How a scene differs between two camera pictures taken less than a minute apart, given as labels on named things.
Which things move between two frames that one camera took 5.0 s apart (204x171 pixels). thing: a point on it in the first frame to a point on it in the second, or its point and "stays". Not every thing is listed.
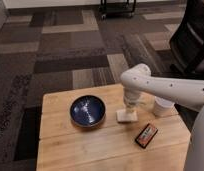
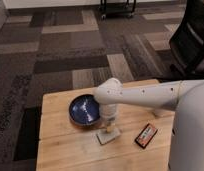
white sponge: x=125 y=116 to x=103 y=136
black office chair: x=189 y=43 stays
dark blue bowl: x=87 y=110 stays
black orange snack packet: x=146 y=135 stays
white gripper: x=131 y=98 to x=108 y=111
